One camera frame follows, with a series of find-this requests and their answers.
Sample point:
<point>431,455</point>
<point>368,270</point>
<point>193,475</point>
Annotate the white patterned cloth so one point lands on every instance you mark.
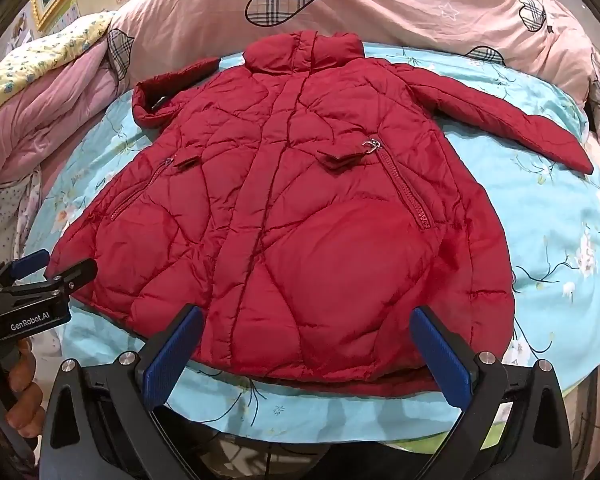
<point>15,210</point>

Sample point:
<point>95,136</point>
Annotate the red puffer jacket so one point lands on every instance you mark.
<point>300,210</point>

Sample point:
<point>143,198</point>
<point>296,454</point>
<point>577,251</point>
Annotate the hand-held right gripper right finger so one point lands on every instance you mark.
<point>441,360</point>

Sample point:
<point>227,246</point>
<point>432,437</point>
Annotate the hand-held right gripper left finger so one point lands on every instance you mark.
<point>172,355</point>

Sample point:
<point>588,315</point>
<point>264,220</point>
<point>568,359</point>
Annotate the person's left hand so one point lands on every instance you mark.
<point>22,390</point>

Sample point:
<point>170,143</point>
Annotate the pink heart-print quilt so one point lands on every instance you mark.
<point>380,0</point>

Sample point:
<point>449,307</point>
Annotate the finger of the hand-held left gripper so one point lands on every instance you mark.
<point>75,272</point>
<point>30,264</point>

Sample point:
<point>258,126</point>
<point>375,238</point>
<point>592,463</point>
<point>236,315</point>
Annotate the blue floral bed sheet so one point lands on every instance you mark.
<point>530,210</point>

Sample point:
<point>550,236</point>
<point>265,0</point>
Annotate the plain pink blanket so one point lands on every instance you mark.
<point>45,110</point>

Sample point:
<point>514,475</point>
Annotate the yellow floral cloth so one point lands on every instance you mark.
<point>45,55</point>

